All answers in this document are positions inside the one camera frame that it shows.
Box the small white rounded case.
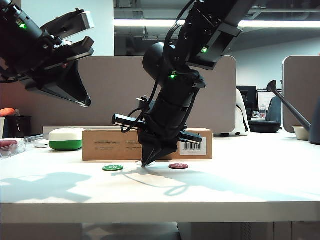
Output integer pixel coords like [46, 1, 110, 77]
[33, 139, 50, 149]

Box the black pen holder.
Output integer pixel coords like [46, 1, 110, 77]
[4, 115, 33, 139]

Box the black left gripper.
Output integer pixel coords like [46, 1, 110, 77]
[24, 36, 95, 108]

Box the black computer monitor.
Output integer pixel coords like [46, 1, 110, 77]
[236, 85, 258, 117]
[257, 89, 282, 111]

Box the small white paper bowl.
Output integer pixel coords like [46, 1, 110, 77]
[291, 125, 311, 141]

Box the white and green lidded container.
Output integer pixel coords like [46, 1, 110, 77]
[48, 127, 87, 152]

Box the orange red object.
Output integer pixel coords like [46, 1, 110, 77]
[0, 107, 17, 118]

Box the red poker chip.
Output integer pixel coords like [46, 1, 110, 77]
[168, 162, 189, 170]

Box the black oval zip case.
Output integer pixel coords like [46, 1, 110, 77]
[248, 120, 281, 134]

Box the dark grey watering can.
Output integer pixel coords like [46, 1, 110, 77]
[266, 79, 320, 146]

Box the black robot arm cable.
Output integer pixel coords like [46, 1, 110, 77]
[120, 74, 162, 133]
[163, 0, 196, 55]

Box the brown cardboard box with barcode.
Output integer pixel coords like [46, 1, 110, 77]
[81, 128, 214, 161]

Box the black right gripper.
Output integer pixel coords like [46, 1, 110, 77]
[111, 104, 203, 168]

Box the green poker chip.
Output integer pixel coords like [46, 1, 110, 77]
[102, 164, 124, 172]

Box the narrow grey-brown desk partition panel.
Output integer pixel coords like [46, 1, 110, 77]
[282, 55, 320, 134]

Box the clear plastic chip case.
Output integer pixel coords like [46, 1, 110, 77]
[0, 138, 28, 160]

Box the long ceiling light strip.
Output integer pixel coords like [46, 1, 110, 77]
[113, 19, 320, 29]

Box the wide grey-brown desk partition panel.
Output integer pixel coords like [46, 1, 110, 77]
[0, 55, 237, 137]

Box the white plush with black stripe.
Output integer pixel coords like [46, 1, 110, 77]
[214, 88, 250, 137]

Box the blue grey office chair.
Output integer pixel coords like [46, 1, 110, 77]
[265, 96, 283, 123]

